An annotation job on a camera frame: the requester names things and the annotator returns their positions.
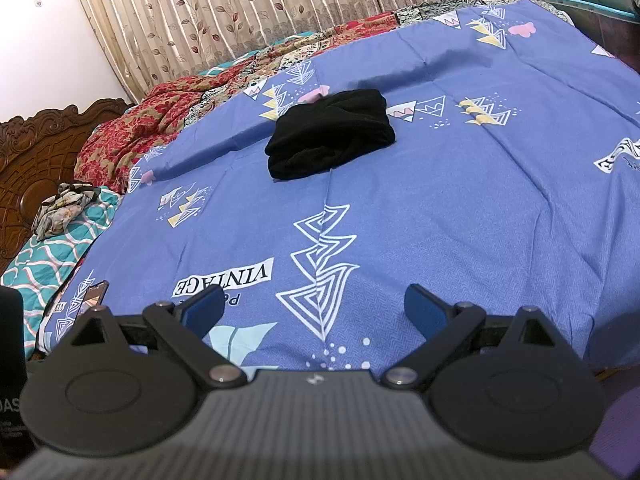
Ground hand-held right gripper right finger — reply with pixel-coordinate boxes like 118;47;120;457
382;283;561;389

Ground red floral patchwork blanket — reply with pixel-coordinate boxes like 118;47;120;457
72;0;506;196

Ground bundled floral cloth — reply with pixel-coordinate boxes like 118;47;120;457
31;182;103;241

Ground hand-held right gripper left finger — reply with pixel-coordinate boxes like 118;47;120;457
69;287;246;389

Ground beige leaf patterned curtain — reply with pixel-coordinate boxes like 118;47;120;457
65;0;481;105

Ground carved wooden headboard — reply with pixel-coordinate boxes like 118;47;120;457
0;98;137;275

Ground blue printed bedsheet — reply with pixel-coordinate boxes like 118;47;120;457
37;0;640;376

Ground teal wavy patterned cloth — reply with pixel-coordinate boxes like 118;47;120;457
0;186;122;358

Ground smartphone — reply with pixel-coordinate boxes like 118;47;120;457
81;280;110;319

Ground purple cloth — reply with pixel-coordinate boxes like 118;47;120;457
597;372;640;480

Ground black pants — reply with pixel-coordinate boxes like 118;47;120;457
265;88;396;181

